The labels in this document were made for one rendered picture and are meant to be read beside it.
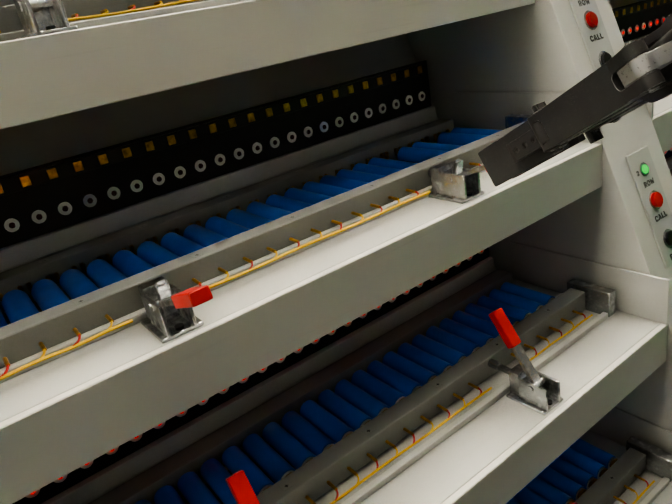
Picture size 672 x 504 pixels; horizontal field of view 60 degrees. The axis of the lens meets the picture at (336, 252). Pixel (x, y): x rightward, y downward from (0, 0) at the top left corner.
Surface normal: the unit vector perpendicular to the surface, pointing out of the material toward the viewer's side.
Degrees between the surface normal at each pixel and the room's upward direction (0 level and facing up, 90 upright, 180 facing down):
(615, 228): 90
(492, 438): 21
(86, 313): 111
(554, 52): 90
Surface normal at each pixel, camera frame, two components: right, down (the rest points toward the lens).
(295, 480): -0.17, -0.91
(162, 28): 0.59, 0.22
